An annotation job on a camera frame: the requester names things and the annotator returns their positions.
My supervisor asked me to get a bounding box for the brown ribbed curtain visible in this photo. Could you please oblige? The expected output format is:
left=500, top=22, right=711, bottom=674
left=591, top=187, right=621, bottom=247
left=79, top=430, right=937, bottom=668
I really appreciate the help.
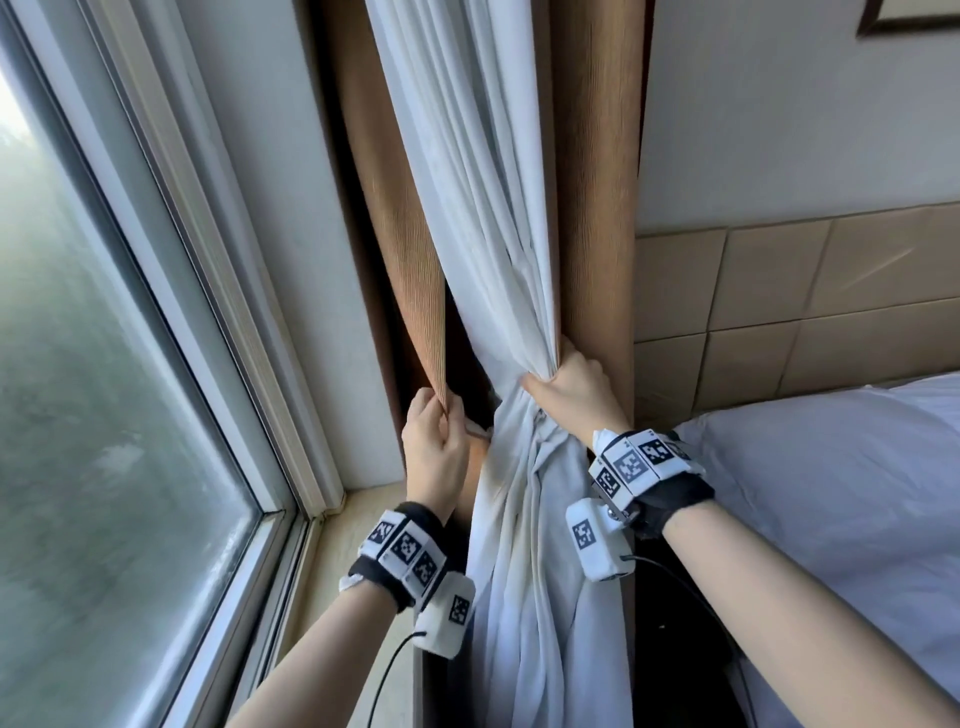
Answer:
left=318, top=0, right=648, bottom=519

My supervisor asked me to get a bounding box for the person's right hand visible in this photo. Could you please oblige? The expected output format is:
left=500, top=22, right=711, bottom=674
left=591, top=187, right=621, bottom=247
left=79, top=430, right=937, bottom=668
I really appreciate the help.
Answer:
left=520, top=336, right=631, bottom=453

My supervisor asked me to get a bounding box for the person's left forearm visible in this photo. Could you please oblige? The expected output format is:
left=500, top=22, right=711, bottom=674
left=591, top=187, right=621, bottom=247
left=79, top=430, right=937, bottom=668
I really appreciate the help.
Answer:
left=225, top=577, right=418, bottom=728

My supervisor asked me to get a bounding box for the beige stone window sill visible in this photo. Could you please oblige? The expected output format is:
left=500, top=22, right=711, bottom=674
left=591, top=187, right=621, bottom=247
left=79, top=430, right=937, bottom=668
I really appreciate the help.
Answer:
left=276, top=482, right=423, bottom=728

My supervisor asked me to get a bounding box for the tan padded headboard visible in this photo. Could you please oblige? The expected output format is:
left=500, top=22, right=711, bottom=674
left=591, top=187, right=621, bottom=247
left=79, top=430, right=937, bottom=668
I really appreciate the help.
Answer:
left=633, top=200, right=960, bottom=430

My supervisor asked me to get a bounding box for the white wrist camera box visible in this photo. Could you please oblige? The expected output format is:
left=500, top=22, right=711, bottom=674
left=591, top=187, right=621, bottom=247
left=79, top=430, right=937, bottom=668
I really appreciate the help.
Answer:
left=411, top=571, right=477, bottom=662
left=564, top=497, right=638, bottom=584

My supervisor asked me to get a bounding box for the glass window with white frame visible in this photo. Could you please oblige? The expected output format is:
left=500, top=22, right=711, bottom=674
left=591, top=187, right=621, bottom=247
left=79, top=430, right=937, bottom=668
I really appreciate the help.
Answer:
left=0, top=0, right=348, bottom=728

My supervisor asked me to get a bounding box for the white bed duvet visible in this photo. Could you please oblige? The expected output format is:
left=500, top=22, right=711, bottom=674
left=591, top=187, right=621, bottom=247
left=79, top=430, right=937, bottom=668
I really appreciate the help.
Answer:
left=673, top=372, right=960, bottom=728

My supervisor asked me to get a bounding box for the white sheer curtain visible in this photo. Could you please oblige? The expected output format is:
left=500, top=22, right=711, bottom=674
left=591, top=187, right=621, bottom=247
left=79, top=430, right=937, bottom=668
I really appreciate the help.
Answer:
left=364, top=0, right=639, bottom=728

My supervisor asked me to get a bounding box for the dark framed wall picture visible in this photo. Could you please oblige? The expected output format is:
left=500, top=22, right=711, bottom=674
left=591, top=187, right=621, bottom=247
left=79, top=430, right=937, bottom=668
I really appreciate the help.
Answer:
left=856, top=0, right=960, bottom=39

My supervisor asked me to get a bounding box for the person's left hand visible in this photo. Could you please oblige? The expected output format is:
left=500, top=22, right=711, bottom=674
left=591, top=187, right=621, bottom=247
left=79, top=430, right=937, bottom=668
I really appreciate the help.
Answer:
left=401, top=387, right=473, bottom=525

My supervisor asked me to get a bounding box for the thin black cable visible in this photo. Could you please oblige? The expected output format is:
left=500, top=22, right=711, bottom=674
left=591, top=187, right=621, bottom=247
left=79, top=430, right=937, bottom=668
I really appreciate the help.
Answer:
left=365, top=630, right=429, bottom=728
left=620, top=552, right=760, bottom=728

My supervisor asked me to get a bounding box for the person's right forearm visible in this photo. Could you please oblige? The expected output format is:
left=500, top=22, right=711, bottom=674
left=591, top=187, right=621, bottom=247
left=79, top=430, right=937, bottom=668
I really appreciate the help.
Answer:
left=660, top=498, right=960, bottom=728

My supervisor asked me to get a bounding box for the black wristband with marker tags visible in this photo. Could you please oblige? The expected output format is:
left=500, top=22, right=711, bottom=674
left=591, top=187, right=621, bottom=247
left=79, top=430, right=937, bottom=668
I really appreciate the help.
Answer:
left=587, top=428, right=716, bottom=542
left=339, top=501, right=452, bottom=613

